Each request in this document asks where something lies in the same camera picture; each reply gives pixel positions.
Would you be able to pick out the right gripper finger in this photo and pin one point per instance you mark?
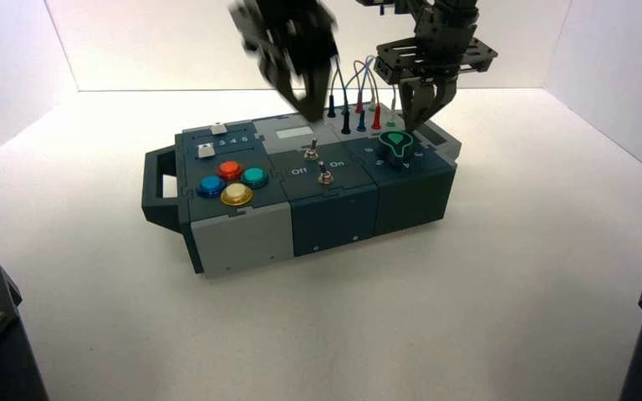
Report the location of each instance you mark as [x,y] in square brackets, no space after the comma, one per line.
[413,104]
[440,95]

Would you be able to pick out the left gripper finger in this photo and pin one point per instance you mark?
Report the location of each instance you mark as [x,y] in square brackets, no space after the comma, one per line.
[290,94]
[318,91]

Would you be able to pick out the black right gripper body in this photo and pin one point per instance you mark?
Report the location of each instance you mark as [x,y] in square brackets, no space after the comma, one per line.
[437,58]

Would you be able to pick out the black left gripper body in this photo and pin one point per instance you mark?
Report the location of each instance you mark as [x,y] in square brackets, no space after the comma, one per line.
[288,27]

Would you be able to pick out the metal toggle switch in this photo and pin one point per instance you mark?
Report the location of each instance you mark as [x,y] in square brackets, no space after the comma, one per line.
[311,151]
[324,176]

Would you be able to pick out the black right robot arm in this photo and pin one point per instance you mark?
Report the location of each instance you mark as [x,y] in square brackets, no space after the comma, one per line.
[448,16]

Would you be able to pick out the black banana plug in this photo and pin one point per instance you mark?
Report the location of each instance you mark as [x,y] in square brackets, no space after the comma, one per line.
[331,106]
[346,122]

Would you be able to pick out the red banana plug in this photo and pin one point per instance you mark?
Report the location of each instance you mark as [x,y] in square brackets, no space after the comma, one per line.
[377,118]
[359,104]

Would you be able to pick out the black green rotary knob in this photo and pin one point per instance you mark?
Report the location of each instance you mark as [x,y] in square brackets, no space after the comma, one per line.
[394,145]

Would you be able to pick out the blue banana plug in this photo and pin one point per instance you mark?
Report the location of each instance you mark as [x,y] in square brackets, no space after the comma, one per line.
[361,120]

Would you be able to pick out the white slider knob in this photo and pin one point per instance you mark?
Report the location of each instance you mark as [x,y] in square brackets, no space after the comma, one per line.
[218,129]
[205,150]

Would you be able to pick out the green round push button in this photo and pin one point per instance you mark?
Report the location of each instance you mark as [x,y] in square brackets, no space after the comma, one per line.
[254,177]

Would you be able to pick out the red round push button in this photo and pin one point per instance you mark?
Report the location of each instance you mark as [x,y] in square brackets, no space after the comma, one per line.
[229,170]

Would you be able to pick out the yellow round push button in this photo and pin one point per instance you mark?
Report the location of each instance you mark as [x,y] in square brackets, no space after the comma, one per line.
[237,194]

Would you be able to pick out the blue round push button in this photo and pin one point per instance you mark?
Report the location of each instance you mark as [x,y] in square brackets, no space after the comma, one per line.
[210,186]

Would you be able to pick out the grey and teal control box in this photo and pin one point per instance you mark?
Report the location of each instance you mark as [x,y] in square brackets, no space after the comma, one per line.
[243,238]

